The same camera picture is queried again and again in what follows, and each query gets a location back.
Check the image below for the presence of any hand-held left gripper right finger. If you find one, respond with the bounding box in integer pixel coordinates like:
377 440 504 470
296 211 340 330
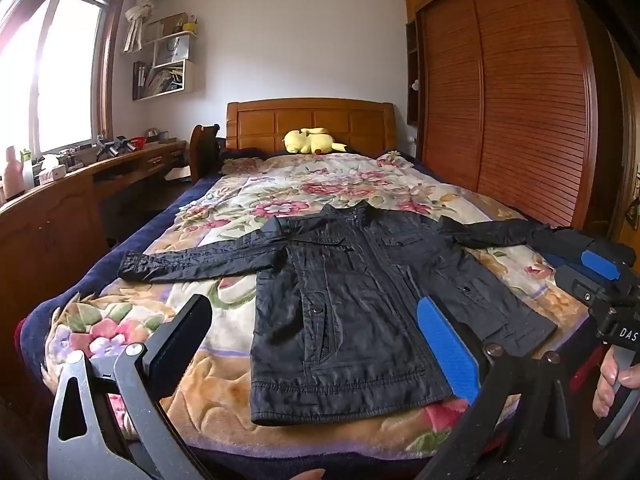
415 295 573 480

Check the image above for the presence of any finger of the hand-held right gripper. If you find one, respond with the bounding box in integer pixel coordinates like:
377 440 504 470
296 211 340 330
554 264 626 316
580 247 626 282

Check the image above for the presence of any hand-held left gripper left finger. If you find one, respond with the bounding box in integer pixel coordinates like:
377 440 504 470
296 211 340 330
46 294 214 480

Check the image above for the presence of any black jacket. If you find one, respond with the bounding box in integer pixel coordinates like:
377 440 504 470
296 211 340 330
117 200 558 428

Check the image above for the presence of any person's right hand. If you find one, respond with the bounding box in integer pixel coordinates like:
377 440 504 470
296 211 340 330
592 345 640 418

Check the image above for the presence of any floral blanket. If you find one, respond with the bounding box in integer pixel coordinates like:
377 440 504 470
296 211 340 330
47 152 591 461

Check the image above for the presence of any wooden desk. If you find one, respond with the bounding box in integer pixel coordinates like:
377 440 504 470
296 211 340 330
0 137 188 321

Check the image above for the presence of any wooden chair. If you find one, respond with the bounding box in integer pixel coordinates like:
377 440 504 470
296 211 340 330
189 122 223 186

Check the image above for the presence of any wooden wardrobe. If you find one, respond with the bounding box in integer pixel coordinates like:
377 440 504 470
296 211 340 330
402 0 640 246

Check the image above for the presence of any black metal device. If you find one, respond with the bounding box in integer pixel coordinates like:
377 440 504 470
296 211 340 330
95 136 138 161

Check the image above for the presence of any white bottle green cap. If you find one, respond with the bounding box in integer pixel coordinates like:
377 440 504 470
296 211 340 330
20 149 36 188

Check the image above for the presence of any yellow plush toy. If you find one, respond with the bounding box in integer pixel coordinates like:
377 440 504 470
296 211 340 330
282 127 348 156

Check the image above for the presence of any pink bottle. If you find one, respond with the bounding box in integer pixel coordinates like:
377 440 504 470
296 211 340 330
2 146 23 200

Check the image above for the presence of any wooden bed headboard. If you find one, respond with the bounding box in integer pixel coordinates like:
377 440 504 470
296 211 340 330
225 98 398 158

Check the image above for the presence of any row of books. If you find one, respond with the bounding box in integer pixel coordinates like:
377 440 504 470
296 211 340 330
132 60 186 101

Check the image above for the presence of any window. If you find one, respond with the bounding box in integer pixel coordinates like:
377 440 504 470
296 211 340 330
0 0 128 161

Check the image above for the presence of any white paper bag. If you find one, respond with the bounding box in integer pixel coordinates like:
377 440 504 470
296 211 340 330
152 35 192 68

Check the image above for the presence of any tied white curtain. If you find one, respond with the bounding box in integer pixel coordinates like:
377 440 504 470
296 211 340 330
122 0 166 53

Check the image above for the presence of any white wall shelf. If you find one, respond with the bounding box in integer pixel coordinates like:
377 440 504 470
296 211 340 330
131 12 201 102

